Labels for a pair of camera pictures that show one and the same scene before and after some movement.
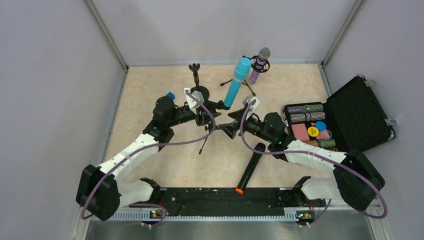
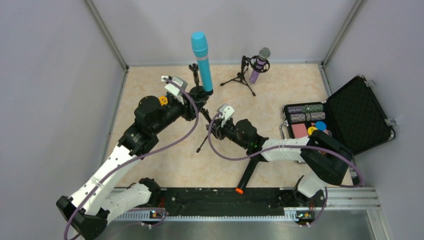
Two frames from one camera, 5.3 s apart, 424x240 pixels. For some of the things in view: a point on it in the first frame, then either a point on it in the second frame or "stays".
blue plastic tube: (242, 66) -> (199, 43)
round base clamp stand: (195, 67) stays
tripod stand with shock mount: (263, 67) stays
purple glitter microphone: (264, 54) stays
